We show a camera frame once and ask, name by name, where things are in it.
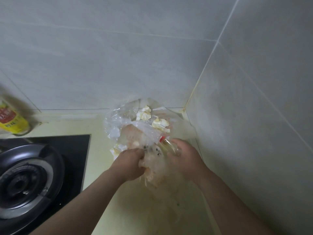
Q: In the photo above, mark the white tissue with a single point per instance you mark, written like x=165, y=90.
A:
x=160, y=123
x=144, y=115
x=116, y=150

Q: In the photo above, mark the person's left forearm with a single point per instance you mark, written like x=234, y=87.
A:
x=80, y=208

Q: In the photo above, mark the person's right forearm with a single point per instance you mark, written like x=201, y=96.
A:
x=232, y=210

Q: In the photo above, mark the clear plastic bag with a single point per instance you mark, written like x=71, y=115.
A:
x=117, y=119

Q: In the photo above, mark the yellow label vinegar bottle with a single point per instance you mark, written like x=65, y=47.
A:
x=12, y=122

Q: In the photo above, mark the black round stove burner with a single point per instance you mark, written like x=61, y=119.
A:
x=29, y=154

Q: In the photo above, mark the black glass gas stove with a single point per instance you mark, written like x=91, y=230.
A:
x=73, y=149

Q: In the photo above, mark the person's left hand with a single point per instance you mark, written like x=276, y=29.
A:
x=127, y=166

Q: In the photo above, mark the person's right hand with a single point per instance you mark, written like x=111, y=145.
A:
x=190, y=163

